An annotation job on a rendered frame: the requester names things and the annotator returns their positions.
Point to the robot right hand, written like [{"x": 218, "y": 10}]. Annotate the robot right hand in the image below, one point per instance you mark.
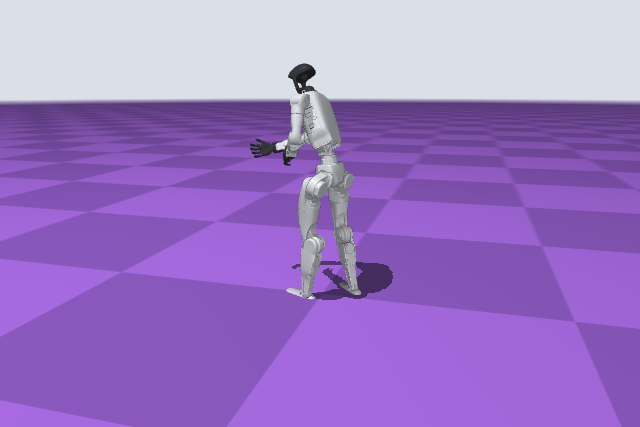
[{"x": 265, "y": 148}]

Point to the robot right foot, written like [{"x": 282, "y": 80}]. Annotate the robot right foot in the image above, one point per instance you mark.
[{"x": 355, "y": 291}]

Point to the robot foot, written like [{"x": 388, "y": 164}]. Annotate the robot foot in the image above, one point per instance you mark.
[
  {"x": 297, "y": 292},
  {"x": 355, "y": 291}
]

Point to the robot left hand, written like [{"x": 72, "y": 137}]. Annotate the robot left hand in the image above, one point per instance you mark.
[{"x": 286, "y": 159}]

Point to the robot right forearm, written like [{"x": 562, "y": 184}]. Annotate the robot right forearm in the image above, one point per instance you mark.
[{"x": 281, "y": 145}]

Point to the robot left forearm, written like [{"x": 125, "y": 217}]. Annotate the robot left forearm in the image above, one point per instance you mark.
[{"x": 292, "y": 150}]

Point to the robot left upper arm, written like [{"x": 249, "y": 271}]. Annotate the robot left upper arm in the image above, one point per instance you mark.
[{"x": 298, "y": 103}]

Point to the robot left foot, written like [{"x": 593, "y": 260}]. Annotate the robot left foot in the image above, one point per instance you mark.
[{"x": 297, "y": 292}]

